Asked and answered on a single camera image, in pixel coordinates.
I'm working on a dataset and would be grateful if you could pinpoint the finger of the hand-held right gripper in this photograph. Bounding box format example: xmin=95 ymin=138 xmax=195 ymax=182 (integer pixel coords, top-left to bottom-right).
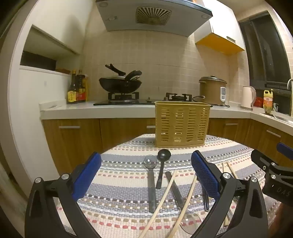
xmin=277 ymin=142 xmax=293 ymax=161
xmin=251 ymin=150 xmax=278 ymax=171

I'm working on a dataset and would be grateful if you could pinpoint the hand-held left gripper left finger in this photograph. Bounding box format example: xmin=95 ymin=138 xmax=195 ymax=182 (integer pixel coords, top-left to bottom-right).
xmin=24 ymin=151 xmax=102 ymax=238

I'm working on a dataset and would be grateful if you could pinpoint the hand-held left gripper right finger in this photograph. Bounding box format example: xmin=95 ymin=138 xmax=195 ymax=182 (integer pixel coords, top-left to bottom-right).
xmin=190 ymin=150 xmax=268 ymax=238

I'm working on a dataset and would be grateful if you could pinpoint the yellow plastic utensil basket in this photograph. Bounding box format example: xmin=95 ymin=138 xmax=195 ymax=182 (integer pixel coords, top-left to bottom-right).
xmin=154 ymin=101 xmax=212 ymax=148

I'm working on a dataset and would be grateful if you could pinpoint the steel sink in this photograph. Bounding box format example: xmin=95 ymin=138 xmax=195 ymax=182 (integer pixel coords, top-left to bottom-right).
xmin=266 ymin=112 xmax=293 ymax=125

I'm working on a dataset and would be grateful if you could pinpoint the striped woven table mat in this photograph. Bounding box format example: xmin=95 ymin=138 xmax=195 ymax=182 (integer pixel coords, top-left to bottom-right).
xmin=54 ymin=133 xmax=286 ymax=238

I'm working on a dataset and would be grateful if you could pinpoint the small black ladle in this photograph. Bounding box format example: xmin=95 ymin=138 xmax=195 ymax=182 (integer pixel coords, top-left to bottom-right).
xmin=156 ymin=149 xmax=169 ymax=189

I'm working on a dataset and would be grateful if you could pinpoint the yellow detergent bottle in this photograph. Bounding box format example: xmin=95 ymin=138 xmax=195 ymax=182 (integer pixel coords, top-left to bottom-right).
xmin=263 ymin=89 xmax=274 ymax=114

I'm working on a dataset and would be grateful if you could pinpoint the white electric kettle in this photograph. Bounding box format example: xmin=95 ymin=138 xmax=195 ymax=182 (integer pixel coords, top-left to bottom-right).
xmin=240 ymin=86 xmax=257 ymax=111

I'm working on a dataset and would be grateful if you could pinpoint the dark soy sauce bottle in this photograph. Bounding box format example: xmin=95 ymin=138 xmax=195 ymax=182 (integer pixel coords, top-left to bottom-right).
xmin=67 ymin=70 xmax=78 ymax=104

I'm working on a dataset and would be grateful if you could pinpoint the brown rice cooker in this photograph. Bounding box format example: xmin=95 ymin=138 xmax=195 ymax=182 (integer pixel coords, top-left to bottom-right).
xmin=199 ymin=76 xmax=227 ymax=106

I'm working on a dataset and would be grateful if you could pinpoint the dark sauce bottle red label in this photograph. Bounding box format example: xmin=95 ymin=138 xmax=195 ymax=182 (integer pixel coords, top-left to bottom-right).
xmin=76 ymin=69 xmax=87 ymax=103

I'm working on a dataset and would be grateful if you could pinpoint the black gas stove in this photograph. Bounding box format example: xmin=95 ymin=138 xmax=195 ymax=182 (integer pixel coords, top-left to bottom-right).
xmin=93 ymin=92 xmax=195 ymax=106

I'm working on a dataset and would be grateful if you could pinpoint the black wok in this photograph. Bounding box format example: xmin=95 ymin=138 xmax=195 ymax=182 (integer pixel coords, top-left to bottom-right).
xmin=99 ymin=77 xmax=143 ymax=95

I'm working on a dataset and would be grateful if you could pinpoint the dark kitchen window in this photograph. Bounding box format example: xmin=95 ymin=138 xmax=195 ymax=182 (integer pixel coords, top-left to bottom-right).
xmin=238 ymin=11 xmax=293 ymax=115

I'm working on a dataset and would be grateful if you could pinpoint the black frying pan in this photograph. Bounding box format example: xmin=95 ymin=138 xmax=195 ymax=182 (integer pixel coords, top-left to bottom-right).
xmin=105 ymin=64 xmax=143 ymax=87

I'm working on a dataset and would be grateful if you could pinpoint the grey range hood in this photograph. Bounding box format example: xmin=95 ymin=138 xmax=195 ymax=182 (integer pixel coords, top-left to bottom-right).
xmin=95 ymin=0 xmax=213 ymax=37

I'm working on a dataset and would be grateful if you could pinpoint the clear spoon with grey handle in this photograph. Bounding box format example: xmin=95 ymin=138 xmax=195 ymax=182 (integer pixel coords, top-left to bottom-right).
xmin=143 ymin=154 xmax=158 ymax=213
xmin=165 ymin=171 xmax=202 ymax=234

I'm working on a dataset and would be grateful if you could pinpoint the white and yellow wall cabinet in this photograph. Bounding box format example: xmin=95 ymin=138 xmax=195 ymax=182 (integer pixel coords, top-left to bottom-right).
xmin=194 ymin=0 xmax=246 ymax=55

